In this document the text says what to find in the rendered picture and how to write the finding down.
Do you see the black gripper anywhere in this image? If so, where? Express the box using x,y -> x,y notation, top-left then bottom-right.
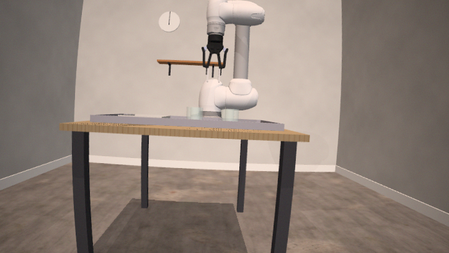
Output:
202,34 -> 228,82

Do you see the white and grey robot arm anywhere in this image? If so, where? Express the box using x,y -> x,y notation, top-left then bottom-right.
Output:
198,0 -> 265,118

